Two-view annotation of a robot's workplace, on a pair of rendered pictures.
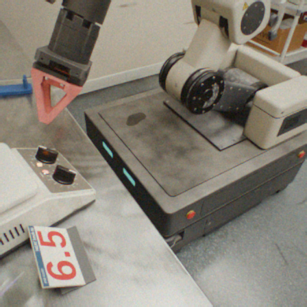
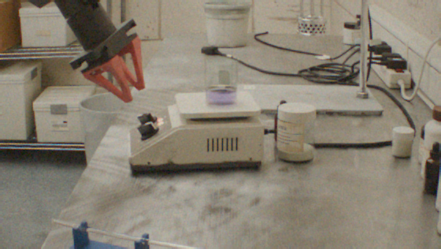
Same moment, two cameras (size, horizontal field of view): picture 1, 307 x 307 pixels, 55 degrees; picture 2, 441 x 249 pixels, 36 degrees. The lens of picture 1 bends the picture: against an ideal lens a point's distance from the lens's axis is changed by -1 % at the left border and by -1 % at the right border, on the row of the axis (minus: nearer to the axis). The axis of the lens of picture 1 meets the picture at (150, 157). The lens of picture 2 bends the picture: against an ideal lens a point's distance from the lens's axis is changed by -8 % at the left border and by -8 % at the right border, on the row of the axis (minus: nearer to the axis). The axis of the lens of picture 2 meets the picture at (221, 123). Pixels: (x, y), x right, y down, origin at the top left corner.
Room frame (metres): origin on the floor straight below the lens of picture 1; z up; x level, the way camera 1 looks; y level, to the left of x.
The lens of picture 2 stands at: (1.10, 0.86, 1.12)
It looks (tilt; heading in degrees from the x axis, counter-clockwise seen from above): 16 degrees down; 216
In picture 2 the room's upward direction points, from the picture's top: straight up
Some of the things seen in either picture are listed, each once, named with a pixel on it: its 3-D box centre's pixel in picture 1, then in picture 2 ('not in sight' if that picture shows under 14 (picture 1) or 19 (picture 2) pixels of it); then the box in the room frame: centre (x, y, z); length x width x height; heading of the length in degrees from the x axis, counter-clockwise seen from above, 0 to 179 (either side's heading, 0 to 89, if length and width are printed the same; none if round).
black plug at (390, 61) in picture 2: not in sight; (392, 63); (-0.41, 0.25, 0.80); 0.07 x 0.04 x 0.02; 125
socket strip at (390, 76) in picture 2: not in sight; (383, 62); (-0.54, 0.17, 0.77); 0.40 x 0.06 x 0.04; 35
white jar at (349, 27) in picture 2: not in sight; (353, 33); (-0.85, -0.07, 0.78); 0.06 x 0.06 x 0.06
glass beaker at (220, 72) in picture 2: not in sight; (221, 80); (0.25, 0.24, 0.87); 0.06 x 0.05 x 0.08; 54
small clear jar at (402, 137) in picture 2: not in sight; (402, 142); (0.07, 0.47, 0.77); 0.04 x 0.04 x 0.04
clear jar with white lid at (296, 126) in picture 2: not in sight; (296, 132); (0.17, 0.32, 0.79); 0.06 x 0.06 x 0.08
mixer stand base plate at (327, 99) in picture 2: not in sight; (305, 98); (-0.14, 0.16, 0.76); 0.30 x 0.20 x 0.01; 125
